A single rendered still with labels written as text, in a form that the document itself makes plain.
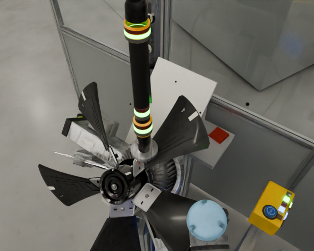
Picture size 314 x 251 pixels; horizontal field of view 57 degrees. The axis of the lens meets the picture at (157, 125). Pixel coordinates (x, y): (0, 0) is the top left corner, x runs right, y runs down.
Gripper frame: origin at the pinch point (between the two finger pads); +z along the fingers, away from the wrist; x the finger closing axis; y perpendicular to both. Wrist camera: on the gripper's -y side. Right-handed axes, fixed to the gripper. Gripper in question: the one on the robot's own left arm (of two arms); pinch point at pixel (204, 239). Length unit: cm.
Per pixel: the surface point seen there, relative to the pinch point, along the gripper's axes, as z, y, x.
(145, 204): 1.6, -1.3, 21.2
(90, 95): -13, 18, 54
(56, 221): 113, -44, 100
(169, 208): 1.7, 2.1, 13.9
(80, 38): 42, 63, 128
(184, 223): 1.2, 0.6, 7.5
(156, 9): -16, 58, 54
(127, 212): 9.2, -6.7, 27.2
